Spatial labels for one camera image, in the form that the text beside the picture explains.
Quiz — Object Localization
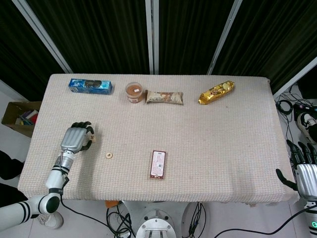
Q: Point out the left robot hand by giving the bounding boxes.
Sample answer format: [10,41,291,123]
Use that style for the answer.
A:
[60,120,96,153]

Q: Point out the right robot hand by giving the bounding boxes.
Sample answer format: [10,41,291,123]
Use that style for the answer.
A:
[275,140,317,199]

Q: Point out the grey round robot base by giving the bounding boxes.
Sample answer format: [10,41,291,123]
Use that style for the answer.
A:
[135,209,179,238]

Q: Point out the colourful booklets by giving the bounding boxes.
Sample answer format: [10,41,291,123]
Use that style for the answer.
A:
[14,110,39,126]

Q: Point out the white black sneaker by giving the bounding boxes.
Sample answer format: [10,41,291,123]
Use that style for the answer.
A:
[296,111,317,145]

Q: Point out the blue cookie box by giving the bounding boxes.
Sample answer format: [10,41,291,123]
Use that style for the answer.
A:
[68,78,115,96]

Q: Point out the brown cardboard box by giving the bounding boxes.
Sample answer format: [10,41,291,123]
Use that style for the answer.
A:
[1,101,43,138]

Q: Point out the black cloth object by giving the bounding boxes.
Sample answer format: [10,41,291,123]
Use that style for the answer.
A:
[0,150,26,181]

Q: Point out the clear plastic snack jar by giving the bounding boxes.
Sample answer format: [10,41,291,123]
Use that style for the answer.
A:
[125,81,144,104]

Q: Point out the plain white shoe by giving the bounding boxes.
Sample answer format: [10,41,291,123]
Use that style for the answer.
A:
[38,212,64,230]

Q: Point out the maroon chocolate bar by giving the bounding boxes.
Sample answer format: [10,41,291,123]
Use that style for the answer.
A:
[149,149,168,180]

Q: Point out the black equipment box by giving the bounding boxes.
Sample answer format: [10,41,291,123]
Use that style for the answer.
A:
[297,73,317,100]

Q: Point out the beige waffle tablecloth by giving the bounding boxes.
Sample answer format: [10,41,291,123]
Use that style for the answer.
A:
[17,73,300,207]

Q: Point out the beige snack packet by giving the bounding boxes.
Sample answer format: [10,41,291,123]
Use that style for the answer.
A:
[145,90,185,106]

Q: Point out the black curtain panel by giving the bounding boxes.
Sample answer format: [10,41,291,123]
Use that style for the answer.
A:
[0,0,66,101]
[26,0,152,74]
[158,0,236,75]
[211,0,317,95]

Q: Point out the gold snack packet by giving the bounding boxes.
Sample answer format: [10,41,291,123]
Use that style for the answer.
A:
[197,79,236,105]

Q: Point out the white curved chassis panel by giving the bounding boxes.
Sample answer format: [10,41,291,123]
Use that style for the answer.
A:
[181,202,208,234]

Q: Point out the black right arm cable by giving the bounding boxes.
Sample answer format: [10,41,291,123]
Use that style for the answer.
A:
[210,202,317,238]

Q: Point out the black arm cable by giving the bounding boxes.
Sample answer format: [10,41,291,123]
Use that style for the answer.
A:
[210,202,317,238]
[59,194,117,238]

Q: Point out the tangled black floor cables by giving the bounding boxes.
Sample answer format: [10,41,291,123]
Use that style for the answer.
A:
[275,85,317,149]

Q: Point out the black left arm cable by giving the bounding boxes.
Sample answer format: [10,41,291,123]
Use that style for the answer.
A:
[59,194,117,238]

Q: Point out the black cable bundle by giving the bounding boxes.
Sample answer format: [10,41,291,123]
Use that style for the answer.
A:
[106,204,136,238]
[188,202,207,238]

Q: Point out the grey metal frame post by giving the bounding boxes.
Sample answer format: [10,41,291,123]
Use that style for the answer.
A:
[270,56,317,98]
[207,0,245,75]
[144,0,160,75]
[11,0,73,74]

